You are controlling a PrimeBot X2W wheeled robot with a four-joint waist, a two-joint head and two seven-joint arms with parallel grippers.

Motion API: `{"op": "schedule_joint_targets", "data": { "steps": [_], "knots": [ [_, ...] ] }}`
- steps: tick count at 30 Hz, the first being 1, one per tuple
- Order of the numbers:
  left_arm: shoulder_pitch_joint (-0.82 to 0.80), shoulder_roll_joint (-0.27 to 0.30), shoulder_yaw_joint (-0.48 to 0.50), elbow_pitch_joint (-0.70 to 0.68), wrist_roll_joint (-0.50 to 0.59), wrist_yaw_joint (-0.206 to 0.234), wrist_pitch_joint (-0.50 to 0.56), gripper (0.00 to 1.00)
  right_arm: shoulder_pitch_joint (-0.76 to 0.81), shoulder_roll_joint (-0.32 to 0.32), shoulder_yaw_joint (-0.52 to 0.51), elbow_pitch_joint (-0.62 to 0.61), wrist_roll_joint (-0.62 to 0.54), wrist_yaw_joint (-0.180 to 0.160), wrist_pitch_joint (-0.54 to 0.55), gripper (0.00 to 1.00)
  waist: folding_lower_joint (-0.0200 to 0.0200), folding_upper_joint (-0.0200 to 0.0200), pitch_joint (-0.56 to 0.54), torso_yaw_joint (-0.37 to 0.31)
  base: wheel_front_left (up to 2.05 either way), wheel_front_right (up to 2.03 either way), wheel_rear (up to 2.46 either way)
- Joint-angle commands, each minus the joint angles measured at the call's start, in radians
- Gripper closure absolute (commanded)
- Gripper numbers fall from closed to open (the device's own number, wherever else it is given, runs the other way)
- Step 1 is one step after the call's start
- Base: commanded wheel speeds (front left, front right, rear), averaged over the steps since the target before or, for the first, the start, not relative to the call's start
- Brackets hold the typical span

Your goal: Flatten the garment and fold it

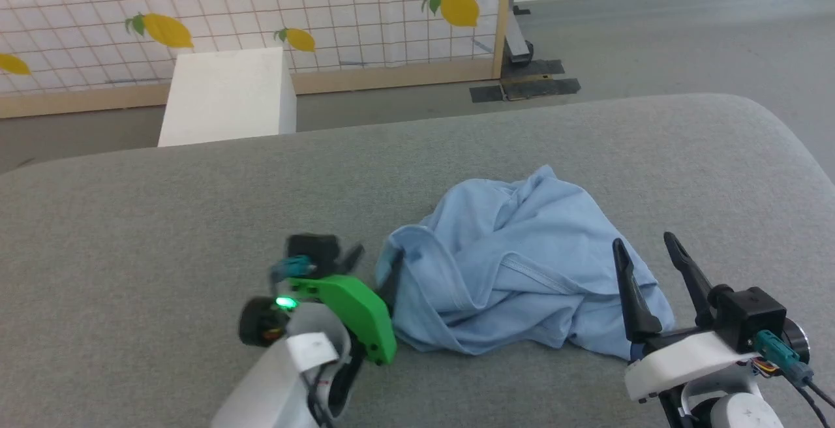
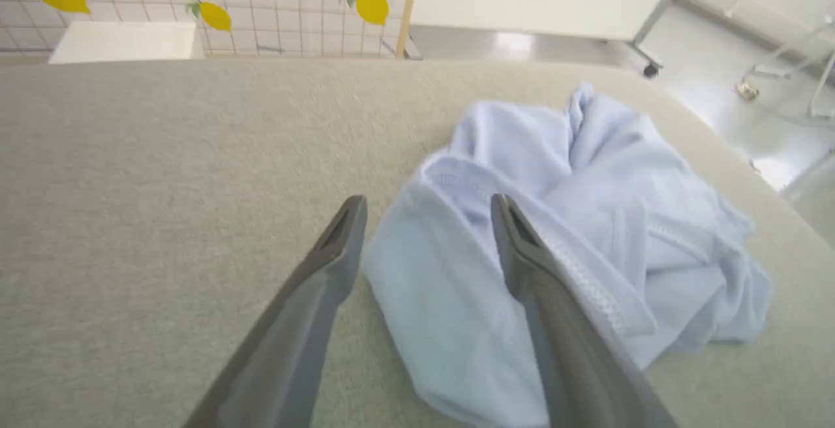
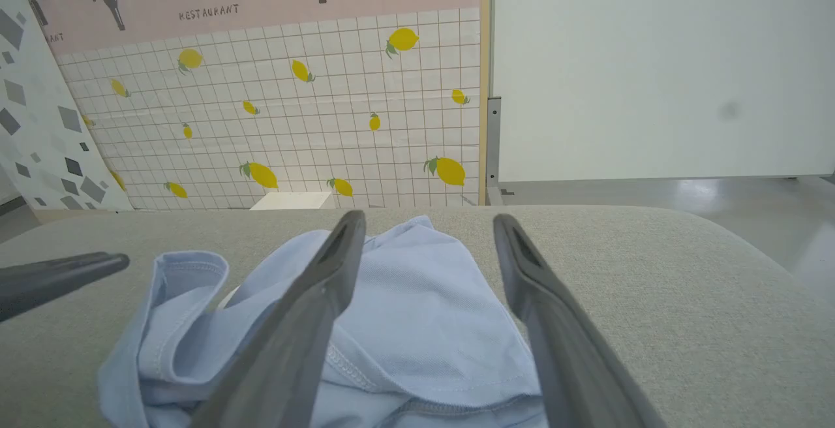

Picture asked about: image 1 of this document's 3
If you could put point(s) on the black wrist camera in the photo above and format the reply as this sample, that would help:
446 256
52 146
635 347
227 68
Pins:
750 314
313 246

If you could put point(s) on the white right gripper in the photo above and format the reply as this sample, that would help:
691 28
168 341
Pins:
685 359

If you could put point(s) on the white rectangular box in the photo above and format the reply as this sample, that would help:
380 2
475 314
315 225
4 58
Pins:
228 98

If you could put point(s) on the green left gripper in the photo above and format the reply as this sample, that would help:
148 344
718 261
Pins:
355 314

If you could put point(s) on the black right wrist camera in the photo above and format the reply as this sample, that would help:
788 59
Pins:
750 314

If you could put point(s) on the grey metal stand leg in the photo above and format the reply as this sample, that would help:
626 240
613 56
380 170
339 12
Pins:
520 40

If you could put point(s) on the grey fabric sofa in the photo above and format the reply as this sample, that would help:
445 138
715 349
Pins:
196 232

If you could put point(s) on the light blue t-shirt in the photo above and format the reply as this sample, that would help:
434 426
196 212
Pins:
509 265

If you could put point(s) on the lemon print partition screen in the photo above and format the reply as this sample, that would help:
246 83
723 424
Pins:
261 10

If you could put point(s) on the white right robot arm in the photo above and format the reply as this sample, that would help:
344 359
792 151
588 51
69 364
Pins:
730 412

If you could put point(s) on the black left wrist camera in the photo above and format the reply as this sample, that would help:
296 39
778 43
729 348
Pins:
313 246

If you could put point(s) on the black floor tape patch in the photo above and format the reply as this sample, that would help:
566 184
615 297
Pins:
522 90
535 68

